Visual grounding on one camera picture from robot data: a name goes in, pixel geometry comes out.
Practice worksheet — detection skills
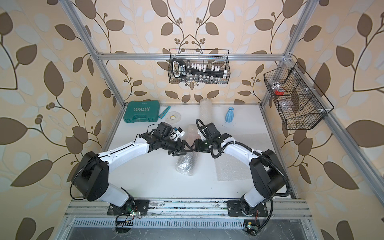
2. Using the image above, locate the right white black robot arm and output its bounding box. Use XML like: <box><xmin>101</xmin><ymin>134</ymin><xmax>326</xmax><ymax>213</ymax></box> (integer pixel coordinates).
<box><xmin>192</xmin><ymin>134</ymin><xmax>292</xmax><ymax>216</ymax></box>

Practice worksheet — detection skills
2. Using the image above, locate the black wire basket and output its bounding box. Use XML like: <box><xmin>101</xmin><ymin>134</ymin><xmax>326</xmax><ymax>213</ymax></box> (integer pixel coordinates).
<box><xmin>168</xmin><ymin>48</ymin><xmax>231</xmax><ymax>85</ymax></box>
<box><xmin>264</xmin><ymin>62</ymin><xmax>334</xmax><ymax>130</ymax></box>

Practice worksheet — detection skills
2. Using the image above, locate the aluminium front rail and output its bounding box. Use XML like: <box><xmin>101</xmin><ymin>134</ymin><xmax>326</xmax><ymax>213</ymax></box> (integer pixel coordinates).
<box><xmin>64</xmin><ymin>198</ymin><xmax>313</xmax><ymax>229</ymax></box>

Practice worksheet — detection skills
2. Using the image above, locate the green plastic tool case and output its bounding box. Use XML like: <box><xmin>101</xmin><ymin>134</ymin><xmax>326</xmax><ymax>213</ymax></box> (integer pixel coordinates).
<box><xmin>123</xmin><ymin>101</ymin><xmax>160</xmax><ymax>123</ymax></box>

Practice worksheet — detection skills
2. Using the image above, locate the bubble dark cylinder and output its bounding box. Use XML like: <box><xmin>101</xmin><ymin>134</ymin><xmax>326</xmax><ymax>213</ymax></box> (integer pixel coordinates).
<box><xmin>176</xmin><ymin>125</ymin><xmax>200</xmax><ymax>176</ymax></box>

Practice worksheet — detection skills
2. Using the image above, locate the bubble wrapped clear cylinder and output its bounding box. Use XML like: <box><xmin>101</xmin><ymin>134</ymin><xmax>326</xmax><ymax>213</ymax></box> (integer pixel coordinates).
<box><xmin>199</xmin><ymin>98</ymin><xmax>213</xmax><ymax>125</ymax></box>

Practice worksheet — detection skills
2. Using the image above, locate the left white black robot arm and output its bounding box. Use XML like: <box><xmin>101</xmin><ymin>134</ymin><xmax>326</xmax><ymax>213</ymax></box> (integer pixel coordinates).
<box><xmin>71</xmin><ymin>130</ymin><xmax>193</xmax><ymax>207</ymax></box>

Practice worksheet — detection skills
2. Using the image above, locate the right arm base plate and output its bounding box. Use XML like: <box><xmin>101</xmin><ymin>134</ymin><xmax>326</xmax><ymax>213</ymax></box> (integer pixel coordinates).
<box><xmin>227</xmin><ymin>200</ymin><xmax>269</xmax><ymax>217</ymax></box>

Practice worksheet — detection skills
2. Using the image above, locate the light blue ribbed vase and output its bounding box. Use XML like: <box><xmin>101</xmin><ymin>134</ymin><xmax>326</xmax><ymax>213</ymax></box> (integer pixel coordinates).
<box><xmin>225</xmin><ymin>107</ymin><xmax>234</xmax><ymax>123</ymax></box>

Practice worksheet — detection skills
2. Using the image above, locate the clear bubble wrap sheet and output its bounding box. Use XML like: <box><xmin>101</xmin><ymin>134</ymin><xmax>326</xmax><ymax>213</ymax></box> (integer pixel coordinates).
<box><xmin>215</xmin><ymin>134</ymin><xmax>273</xmax><ymax>182</ymax></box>

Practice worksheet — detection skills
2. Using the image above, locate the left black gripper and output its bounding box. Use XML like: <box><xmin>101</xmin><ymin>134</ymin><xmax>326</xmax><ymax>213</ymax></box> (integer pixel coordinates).
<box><xmin>160</xmin><ymin>137</ymin><xmax>194</xmax><ymax>156</ymax></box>

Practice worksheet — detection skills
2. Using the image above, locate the right black wire basket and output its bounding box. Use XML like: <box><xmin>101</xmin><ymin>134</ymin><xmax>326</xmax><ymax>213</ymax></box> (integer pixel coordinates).
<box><xmin>264</xmin><ymin>62</ymin><xmax>334</xmax><ymax>130</ymax></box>

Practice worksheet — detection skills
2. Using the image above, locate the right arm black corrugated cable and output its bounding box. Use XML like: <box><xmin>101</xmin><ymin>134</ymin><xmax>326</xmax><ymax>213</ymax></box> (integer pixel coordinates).
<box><xmin>195</xmin><ymin>118</ymin><xmax>291</xmax><ymax>235</ymax></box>

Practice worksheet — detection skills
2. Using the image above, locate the black socket bit holder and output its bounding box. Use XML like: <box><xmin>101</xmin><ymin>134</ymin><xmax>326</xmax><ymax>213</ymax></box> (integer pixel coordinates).
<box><xmin>168</xmin><ymin>59</ymin><xmax>231</xmax><ymax>79</ymax></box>

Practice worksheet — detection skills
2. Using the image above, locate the silver compact disc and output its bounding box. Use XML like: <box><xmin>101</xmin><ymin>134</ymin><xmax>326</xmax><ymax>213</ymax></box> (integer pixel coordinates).
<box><xmin>165</xmin><ymin>111</ymin><xmax>182</xmax><ymax>125</ymax></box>

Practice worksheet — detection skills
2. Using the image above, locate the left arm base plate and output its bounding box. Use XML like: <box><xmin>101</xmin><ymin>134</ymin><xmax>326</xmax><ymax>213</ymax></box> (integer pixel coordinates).
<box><xmin>107</xmin><ymin>200</ymin><xmax>150</xmax><ymax>216</ymax></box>

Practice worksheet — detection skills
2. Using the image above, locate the back black wire basket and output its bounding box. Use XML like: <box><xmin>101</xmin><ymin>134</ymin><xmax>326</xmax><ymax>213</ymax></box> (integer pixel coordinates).
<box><xmin>168</xmin><ymin>48</ymin><xmax>231</xmax><ymax>85</ymax></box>

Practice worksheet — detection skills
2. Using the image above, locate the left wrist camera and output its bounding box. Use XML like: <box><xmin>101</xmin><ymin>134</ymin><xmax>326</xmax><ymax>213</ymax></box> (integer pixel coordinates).
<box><xmin>156</xmin><ymin>122</ymin><xmax>185</xmax><ymax>141</ymax></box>

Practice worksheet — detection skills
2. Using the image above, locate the red item in basket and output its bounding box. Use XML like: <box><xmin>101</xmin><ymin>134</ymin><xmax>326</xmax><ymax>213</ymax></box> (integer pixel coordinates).
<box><xmin>271</xmin><ymin>84</ymin><xmax>285</xmax><ymax>96</ymax></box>

